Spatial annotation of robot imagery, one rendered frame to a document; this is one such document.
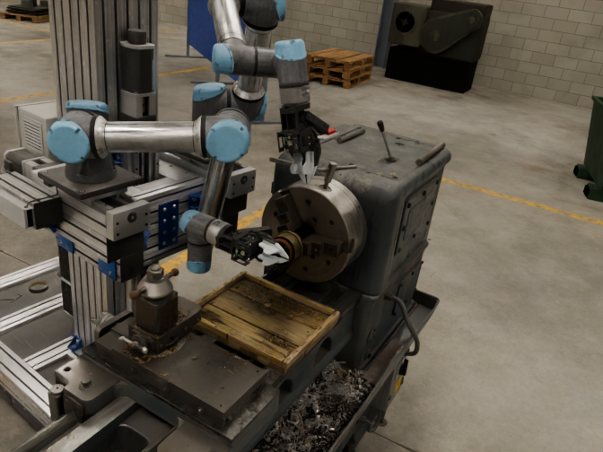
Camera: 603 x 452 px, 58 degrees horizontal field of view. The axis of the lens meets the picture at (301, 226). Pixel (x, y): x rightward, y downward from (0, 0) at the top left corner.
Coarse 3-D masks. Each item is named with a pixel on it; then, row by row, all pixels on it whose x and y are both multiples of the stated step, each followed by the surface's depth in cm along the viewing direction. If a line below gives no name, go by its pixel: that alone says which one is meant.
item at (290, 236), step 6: (282, 234) 158; (288, 234) 158; (294, 234) 158; (276, 240) 155; (282, 240) 155; (288, 240) 155; (294, 240) 156; (300, 240) 157; (282, 246) 154; (288, 246) 154; (294, 246) 155; (300, 246) 158; (288, 252) 153; (294, 252) 156; (300, 252) 158; (294, 258) 157; (276, 264) 157; (282, 264) 156
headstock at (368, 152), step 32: (352, 128) 217; (288, 160) 181; (320, 160) 179; (352, 160) 182; (384, 160) 186; (448, 160) 205; (352, 192) 171; (384, 192) 167; (416, 192) 187; (384, 224) 169; (416, 224) 198; (384, 256) 174; (384, 288) 183
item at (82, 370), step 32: (96, 352) 132; (64, 384) 128; (96, 384) 126; (128, 384) 127; (160, 416) 124; (192, 416) 118; (256, 416) 121; (160, 448) 112; (192, 448) 113; (224, 448) 114
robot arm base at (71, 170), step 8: (88, 160) 161; (96, 160) 162; (104, 160) 164; (112, 160) 169; (72, 168) 162; (80, 168) 161; (88, 168) 162; (96, 168) 162; (104, 168) 164; (112, 168) 167; (72, 176) 162; (80, 176) 162; (88, 176) 162; (96, 176) 163; (104, 176) 164; (112, 176) 167
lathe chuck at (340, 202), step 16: (304, 192) 161; (320, 192) 159; (336, 192) 163; (272, 208) 170; (304, 208) 163; (320, 208) 160; (336, 208) 158; (352, 208) 163; (272, 224) 172; (304, 224) 176; (320, 224) 162; (336, 224) 159; (352, 224) 160; (304, 256) 169; (320, 256) 166; (352, 256) 165; (288, 272) 175; (304, 272) 171; (320, 272) 168; (336, 272) 165
